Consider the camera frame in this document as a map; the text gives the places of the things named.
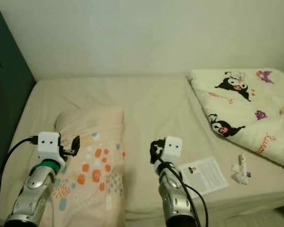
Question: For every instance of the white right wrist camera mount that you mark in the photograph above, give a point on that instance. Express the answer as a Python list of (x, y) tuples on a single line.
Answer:
[(173, 149)]

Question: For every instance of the white printed paper booklet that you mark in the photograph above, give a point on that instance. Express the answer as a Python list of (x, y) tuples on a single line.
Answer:
[(206, 174)]

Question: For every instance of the crumpled white wrapper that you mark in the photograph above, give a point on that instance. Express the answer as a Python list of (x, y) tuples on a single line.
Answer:
[(241, 171)]

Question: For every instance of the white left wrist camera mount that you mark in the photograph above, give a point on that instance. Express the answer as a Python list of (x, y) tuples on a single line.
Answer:
[(48, 144)]

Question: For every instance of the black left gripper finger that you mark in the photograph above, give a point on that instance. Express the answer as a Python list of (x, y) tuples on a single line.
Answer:
[(76, 143)]

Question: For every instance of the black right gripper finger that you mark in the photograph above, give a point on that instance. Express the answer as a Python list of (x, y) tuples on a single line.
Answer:
[(153, 151)]

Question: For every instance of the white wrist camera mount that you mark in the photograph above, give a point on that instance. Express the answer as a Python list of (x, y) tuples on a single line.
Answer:
[(173, 149), (48, 144)]

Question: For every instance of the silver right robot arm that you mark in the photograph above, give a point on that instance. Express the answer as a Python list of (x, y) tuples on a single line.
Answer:
[(175, 198)]

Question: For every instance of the cream bed mattress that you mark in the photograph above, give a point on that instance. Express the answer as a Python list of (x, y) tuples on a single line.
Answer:
[(161, 109)]

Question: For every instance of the cream cartoon print blanket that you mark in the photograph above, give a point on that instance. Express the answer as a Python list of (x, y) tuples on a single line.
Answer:
[(246, 111)]

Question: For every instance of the pink pillow with coloured dots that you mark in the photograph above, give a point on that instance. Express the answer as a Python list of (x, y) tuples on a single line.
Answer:
[(104, 137)]

